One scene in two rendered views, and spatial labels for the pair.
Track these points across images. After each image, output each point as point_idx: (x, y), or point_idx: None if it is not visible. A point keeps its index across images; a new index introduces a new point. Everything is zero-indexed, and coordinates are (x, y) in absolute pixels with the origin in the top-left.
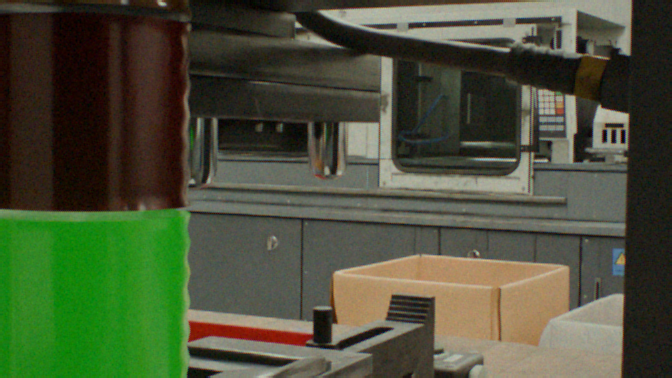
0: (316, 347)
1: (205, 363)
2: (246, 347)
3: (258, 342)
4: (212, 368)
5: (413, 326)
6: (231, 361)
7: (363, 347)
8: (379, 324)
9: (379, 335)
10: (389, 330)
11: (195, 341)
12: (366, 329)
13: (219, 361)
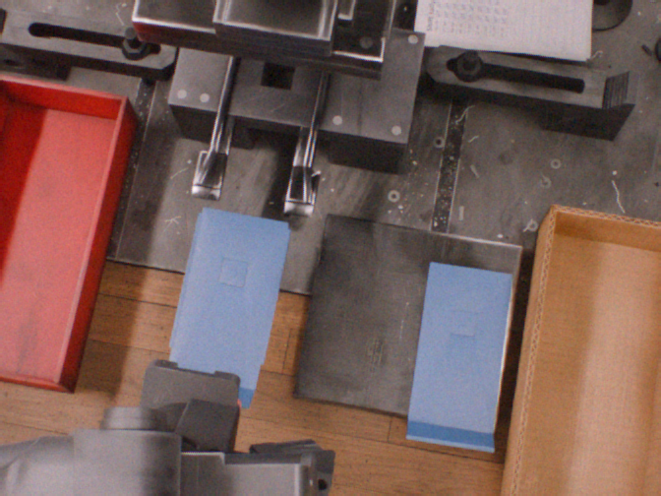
0: (146, 44)
1: (250, 74)
2: (197, 69)
3: (179, 67)
4: (261, 65)
5: (22, 11)
6: (240, 62)
7: (112, 25)
8: (21, 35)
9: (67, 25)
10: (30, 28)
11: (188, 104)
12: (44, 39)
13: (242, 69)
